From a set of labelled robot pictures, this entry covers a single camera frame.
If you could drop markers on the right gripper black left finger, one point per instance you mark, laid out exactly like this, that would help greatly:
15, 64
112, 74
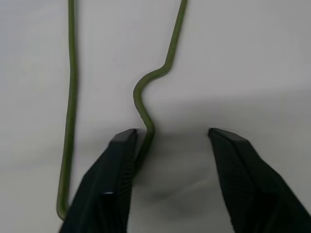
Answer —
107, 184

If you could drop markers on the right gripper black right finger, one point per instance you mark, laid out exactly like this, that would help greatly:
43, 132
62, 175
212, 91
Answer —
257, 189

